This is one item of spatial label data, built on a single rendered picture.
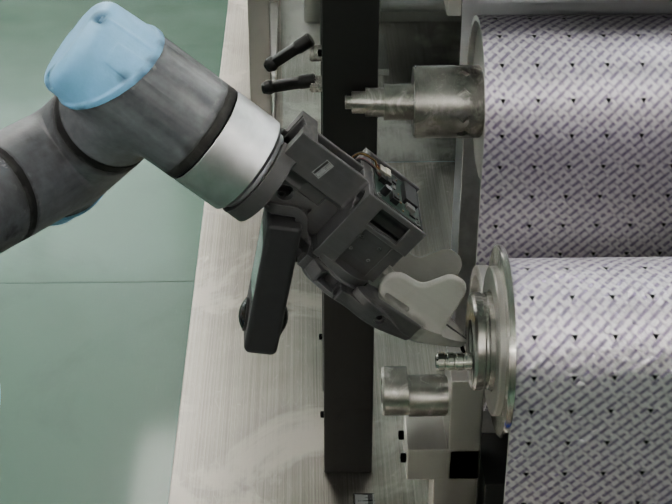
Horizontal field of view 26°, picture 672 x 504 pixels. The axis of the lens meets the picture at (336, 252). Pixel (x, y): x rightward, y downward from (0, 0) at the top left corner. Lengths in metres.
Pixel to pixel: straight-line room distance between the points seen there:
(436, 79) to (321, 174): 0.29
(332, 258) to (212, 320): 0.78
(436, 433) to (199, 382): 0.52
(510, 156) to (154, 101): 0.39
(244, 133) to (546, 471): 0.35
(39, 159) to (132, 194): 2.96
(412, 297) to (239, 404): 0.61
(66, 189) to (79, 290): 2.55
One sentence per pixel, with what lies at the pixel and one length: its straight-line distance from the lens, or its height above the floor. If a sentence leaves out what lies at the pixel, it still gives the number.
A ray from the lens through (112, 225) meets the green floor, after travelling 3.83.
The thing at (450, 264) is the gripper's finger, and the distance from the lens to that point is 1.08.
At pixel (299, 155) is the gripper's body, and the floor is 1.43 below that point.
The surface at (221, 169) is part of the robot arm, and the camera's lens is 0.98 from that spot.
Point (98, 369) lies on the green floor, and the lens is 3.29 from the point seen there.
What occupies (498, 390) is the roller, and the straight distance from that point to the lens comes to 1.08.
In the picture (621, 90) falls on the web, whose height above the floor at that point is 1.37.
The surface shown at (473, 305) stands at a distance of 1.10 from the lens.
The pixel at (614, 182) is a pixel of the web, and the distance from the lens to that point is 1.27.
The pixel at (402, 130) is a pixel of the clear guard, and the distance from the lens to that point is 2.11.
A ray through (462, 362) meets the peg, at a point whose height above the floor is 1.25.
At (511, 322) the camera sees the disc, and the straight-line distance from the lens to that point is 1.05.
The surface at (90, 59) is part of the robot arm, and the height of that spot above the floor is 1.51.
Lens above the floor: 1.88
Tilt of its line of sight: 31 degrees down
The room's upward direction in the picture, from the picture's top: straight up
